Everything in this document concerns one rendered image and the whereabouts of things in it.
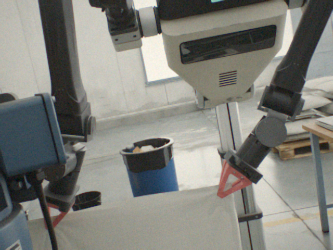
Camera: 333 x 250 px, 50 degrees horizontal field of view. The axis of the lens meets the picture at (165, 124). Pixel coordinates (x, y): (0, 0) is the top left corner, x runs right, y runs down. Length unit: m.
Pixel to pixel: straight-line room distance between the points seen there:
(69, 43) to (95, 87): 8.20
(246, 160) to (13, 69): 8.79
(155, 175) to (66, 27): 2.38
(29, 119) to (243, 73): 0.89
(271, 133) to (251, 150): 0.09
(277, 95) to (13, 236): 0.56
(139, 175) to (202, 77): 1.89
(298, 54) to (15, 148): 0.54
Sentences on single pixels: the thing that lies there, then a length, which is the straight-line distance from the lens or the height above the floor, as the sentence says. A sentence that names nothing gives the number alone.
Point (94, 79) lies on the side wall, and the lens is 8.89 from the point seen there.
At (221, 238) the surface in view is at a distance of 0.87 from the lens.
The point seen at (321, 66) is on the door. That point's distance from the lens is 9.53.
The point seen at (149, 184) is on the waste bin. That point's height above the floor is 0.37.
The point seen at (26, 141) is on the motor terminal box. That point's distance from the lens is 0.46.
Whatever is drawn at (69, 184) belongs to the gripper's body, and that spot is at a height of 1.10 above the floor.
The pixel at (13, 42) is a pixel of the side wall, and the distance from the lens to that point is 9.39.
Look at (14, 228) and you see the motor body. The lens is 0.48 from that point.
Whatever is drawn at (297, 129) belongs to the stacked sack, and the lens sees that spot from 4.15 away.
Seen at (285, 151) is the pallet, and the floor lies 0.10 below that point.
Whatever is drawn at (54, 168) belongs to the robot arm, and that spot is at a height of 1.16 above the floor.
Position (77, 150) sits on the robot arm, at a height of 1.17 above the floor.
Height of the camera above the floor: 1.31
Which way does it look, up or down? 10 degrees down
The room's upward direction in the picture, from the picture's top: 11 degrees counter-clockwise
